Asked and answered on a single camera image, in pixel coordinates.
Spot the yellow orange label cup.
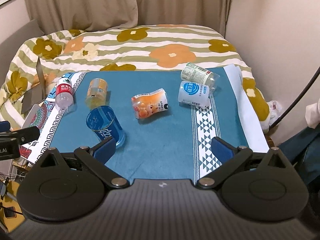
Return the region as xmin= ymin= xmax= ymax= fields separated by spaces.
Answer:
xmin=85 ymin=78 xmax=108 ymax=109

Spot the red label clear cup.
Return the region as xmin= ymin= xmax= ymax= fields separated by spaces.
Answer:
xmin=55 ymin=77 xmax=74 ymax=110

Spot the orange cartoon label cup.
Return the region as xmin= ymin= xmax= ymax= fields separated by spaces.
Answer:
xmin=131 ymin=88 xmax=169 ymax=119

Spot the white blue label cup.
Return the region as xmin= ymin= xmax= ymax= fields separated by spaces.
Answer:
xmin=178 ymin=81 xmax=210 ymax=108

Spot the grey open laptop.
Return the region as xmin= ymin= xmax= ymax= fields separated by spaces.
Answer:
xmin=21 ymin=59 xmax=46 ymax=114

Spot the teal patterned mat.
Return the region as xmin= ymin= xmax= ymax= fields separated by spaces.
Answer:
xmin=21 ymin=65 xmax=268 ymax=181

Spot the white plastic bag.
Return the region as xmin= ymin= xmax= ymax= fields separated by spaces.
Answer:
xmin=267 ymin=100 xmax=283 ymax=122

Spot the white garment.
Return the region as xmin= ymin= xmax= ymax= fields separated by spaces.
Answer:
xmin=305 ymin=102 xmax=320 ymax=129

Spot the floral striped bed quilt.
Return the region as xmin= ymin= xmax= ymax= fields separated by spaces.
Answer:
xmin=1 ymin=24 xmax=271 ymax=131

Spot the beige curtain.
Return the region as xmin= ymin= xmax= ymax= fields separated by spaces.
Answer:
xmin=25 ymin=0 xmax=230 ymax=34

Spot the black cable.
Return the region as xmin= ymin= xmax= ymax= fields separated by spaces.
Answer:
xmin=269 ymin=67 xmax=320 ymax=128

